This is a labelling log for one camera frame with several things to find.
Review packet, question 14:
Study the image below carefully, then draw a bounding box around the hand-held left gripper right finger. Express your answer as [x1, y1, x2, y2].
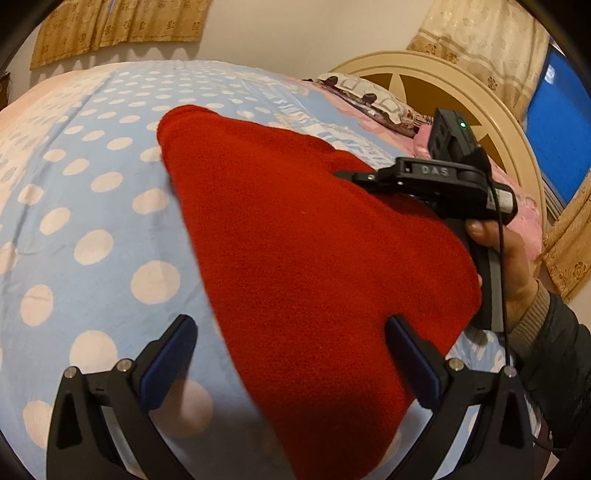
[385, 315, 539, 480]

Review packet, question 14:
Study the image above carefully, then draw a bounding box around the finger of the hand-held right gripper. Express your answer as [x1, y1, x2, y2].
[332, 170, 385, 186]

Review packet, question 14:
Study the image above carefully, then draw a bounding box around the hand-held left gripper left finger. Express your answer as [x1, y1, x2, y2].
[46, 315, 199, 480]

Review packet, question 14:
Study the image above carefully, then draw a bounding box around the red knitted sweater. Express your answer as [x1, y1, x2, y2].
[157, 104, 483, 480]

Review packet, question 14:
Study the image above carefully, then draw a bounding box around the person's right forearm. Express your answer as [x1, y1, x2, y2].
[505, 279, 591, 462]

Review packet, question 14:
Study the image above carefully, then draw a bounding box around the person's right hand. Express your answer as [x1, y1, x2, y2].
[465, 220, 539, 333]

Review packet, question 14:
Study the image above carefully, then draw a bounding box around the patterned pillow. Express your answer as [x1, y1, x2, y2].
[316, 72, 435, 137]

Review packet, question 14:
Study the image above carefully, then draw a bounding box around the cream wooden headboard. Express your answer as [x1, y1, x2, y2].
[330, 51, 550, 227]

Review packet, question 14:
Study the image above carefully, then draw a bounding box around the blue window pane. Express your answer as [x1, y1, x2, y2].
[526, 46, 591, 205]

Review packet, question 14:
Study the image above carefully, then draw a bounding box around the beige patterned curtain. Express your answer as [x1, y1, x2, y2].
[406, 0, 552, 118]
[540, 178, 591, 303]
[30, 0, 212, 71]

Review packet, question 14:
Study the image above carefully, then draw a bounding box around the blue polka dot blanket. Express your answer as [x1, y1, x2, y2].
[0, 60, 546, 480]

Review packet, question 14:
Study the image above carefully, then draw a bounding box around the black cable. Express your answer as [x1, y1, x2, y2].
[473, 145, 559, 453]

